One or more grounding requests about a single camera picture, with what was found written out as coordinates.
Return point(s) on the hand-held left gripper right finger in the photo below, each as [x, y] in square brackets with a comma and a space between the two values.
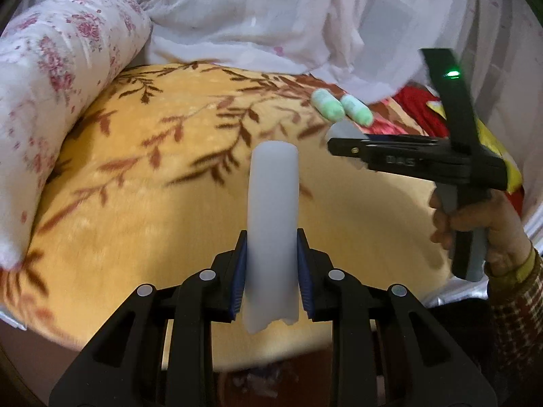
[304, 271]

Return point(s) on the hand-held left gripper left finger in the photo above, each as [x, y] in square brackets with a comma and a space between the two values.
[239, 271]

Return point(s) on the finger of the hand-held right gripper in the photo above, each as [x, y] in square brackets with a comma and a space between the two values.
[394, 152]

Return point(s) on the small white flip-top box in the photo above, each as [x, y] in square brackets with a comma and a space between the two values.
[345, 129]

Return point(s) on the translucent white plastic tube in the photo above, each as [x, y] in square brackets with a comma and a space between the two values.
[271, 220]

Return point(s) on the brown waste bin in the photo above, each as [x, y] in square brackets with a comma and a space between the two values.
[271, 386]

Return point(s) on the person's right forearm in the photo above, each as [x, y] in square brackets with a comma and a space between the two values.
[521, 318]

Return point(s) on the person's right hand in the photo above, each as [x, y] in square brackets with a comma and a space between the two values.
[505, 233]

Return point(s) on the yellow patterned pillow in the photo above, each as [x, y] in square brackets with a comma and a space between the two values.
[511, 174]

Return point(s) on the red cloth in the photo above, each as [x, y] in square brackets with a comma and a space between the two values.
[418, 110]

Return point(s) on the green thread spool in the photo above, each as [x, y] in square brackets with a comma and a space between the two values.
[357, 110]
[327, 105]

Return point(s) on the yellow leaf-patterned plush blanket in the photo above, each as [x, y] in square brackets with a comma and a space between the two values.
[127, 241]

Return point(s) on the white sheer curtain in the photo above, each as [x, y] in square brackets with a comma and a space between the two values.
[254, 8]

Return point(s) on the pink floral rolled quilt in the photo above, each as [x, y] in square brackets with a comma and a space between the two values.
[42, 93]

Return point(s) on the white bed frame edge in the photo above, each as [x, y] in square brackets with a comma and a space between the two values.
[10, 318]

